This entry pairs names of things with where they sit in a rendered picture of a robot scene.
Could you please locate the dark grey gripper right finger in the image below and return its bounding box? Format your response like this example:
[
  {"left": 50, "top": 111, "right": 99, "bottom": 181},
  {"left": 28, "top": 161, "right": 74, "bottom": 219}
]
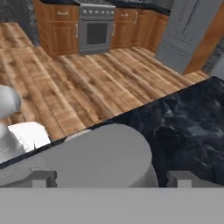
[{"left": 166, "top": 170, "right": 224, "bottom": 189}]

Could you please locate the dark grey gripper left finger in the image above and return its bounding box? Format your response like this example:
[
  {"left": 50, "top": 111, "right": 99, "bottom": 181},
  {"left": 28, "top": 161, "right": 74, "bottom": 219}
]
[{"left": 6, "top": 170, "right": 58, "bottom": 189}]

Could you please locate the brown wooden side panel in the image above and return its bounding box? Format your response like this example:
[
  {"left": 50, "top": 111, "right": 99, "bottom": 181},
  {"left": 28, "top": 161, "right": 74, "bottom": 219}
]
[{"left": 183, "top": 8, "right": 224, "bottom": 75}]

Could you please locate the grey fridge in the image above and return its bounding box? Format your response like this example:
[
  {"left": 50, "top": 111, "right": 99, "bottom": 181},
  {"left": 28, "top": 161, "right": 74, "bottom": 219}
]
[{"left": 153, "top": 0, "right": 224, "bottom": 75}]

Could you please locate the brown wooden cupboard run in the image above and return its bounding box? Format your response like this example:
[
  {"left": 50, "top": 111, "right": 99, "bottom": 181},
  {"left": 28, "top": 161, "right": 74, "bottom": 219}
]
[
  {"left": 32, "top": 0, "right": 81, "bottom": 58},
  {"left": 110, "top": 6, "right": 171, "bottom": 54}
]

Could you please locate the grey oven with hob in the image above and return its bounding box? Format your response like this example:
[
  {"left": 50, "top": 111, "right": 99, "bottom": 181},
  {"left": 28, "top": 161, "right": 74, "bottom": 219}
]
[{"left": 74, "top": 0, "right": 117, "bottom": 56}]

